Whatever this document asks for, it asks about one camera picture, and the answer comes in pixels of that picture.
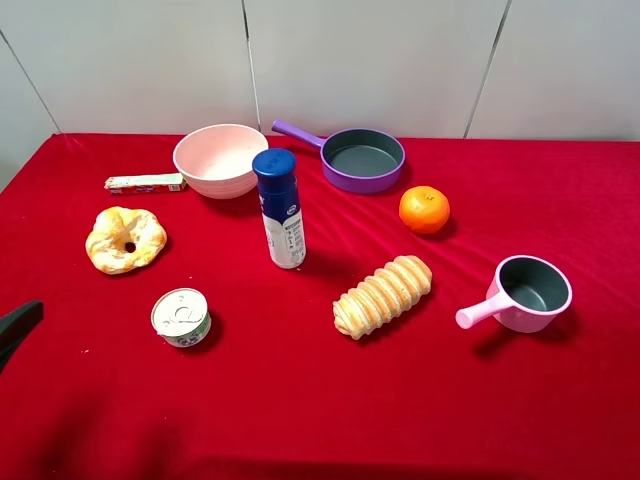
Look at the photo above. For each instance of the pink toy saucepan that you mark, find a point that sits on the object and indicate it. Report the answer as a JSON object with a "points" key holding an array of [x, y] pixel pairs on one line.
{"points": [[526, 293]]}

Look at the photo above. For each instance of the long ridged bread loaf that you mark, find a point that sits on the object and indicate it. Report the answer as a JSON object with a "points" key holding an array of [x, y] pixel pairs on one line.
{"points": [[383, 296]]}

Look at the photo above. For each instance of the ring shaped croissant bread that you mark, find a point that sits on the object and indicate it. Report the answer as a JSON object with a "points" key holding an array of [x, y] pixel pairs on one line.
{"points": [[124, 239]]}

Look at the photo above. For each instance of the small tin can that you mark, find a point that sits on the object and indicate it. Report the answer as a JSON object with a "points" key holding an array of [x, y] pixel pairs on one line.
{"points": [[181, 317]]}

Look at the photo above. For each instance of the orange mandarin fruit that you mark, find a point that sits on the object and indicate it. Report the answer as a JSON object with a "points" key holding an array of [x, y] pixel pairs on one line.
{"points": [[424, 210]]}

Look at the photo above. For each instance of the pink ribbed bowl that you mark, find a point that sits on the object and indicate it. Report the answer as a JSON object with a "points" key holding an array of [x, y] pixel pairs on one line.
{"points": [[216, 161]]}

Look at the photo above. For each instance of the green red toothpaste box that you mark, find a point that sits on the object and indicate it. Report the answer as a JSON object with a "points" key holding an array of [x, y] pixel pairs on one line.
{"points": [[172, 182]]}

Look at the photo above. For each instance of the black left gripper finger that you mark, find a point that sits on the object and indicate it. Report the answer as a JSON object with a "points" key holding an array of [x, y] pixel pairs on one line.
{"points": [[16, 326]]}

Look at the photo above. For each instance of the blue white milk bottle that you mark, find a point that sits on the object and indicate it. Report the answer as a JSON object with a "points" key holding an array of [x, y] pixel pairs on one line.
{"points": [[280, 206]]}

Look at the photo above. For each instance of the red velvet tablecloth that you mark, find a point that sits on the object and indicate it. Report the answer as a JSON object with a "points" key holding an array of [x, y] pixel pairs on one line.
{"points": [[275, 391]]}

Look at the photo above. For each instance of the purple toy frying pan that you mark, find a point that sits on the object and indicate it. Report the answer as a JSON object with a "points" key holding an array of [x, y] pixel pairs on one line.
{"points": [[358, 160]]}

